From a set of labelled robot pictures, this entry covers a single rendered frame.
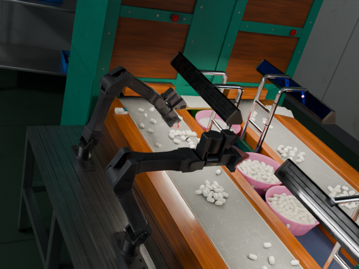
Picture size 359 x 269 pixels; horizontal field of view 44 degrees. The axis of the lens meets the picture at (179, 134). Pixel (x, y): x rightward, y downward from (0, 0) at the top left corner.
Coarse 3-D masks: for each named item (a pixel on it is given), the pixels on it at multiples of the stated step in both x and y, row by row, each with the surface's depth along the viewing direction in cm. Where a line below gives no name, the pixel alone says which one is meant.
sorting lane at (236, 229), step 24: (144, 120) 239; (168, 144) 223; (216, 168) 215; (192, 192) 193; (240, 192) 202; (216, 216) 183; (240, 216) 187; (216, 240) 170; (240, 240) 174; (264, 240) 177; (240, 264) 162; (264, 264) 166; (288, 264) 169
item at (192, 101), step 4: (184, 96) 269; (188, 96) 270; (192, 96) 272; (196, 96) 273; (184, 100) 264; (188, 100) 265; (192, 100) 266; (196, 100) 268; (200, 100) 269; (204, 100) 271; (188, 104) 260; (192, 104) 262; (196, 104) 263; (200, 104) 265; (204, 104) 266
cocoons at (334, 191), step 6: (252, 120) 271; (264, 120) 274; (270, 126) 267; (294, 150) 249; (282, 156) 240; (300, 156) 244; (300, 162) 240; (330, 186) 223; (336, 186) 226; (342, 186) 227; (336, 192) 220; (354, 192) 224; (342, 204) 212; (348, 204) 212; (354, 204) 214
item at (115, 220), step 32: (32, 128) 218; (64, 128) 226; (64, 160) 202; (96, 160) 208; (64, 192) 183; (96, 192) 188; (64, 224) 168; (96, 224) 172; (96, 256) 158; (160, 256) 166
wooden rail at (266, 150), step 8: (248, 128) 256; (248, 136) 250; (256, 136) 250; (256, 144) 244; (264, 144) 244; (264, 152) 238; (272, 152) 238; (264, 160) 238; (280, 160) 233; (280, 184) 227; (320, 224) 204; (328, 232) 200
